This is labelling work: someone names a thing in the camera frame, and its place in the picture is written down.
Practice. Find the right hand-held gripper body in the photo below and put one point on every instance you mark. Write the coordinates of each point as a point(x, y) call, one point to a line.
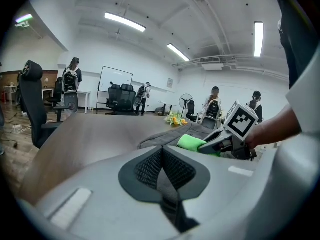
point(241, 120)

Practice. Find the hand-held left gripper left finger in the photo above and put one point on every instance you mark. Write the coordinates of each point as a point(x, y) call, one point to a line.
point(100, 209)

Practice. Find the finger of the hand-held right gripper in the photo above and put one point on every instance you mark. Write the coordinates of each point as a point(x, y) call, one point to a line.
point(211, 145)

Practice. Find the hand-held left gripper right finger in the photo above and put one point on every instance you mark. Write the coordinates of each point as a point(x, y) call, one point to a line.
point(220, 196)

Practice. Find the green cloth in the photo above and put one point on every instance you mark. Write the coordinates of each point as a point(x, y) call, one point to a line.
point(190, 141)

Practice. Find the grey backpack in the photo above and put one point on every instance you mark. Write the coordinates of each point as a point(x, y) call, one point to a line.
point(165, 137)

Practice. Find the person's right forearm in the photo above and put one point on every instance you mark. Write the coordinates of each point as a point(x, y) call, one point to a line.
point(275, 126)

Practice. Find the artificial flower bouquet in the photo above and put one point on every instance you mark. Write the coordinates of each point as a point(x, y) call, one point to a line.
point(175, 119)

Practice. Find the black floor fan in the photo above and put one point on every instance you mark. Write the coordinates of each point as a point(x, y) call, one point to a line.
point(186, 101)

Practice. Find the black leg standing desk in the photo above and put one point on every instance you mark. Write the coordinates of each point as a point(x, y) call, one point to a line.
point(167, 103)

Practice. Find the ceiling air conditioner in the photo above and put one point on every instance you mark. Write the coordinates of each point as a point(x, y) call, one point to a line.
point(212, 63)

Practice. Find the ceiling strip light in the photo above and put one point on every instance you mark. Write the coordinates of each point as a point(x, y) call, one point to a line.
point(178, 52)
point(23, 17)
point(258, 39)
point(125, 21)

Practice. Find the black mesh office chair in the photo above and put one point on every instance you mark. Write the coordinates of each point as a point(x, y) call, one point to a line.
point(126, 97)
point(113, 96)

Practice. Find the person's black shirt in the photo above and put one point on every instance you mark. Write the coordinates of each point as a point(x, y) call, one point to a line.
point(295, 34)

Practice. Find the whiteboard on stand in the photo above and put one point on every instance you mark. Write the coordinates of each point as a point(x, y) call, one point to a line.
point(116, 80)

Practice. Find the white power strip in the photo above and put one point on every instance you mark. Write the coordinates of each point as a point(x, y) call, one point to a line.
point(17, 127)

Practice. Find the black headrest office chair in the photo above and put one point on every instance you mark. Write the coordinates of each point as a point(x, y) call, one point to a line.
point(32, 104)

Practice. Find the wood top white desk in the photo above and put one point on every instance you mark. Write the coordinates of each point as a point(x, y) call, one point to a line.
point(10, 87)
point(47, 89)

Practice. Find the wall poster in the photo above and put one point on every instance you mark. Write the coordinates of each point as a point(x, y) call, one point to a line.
point(170, 83)

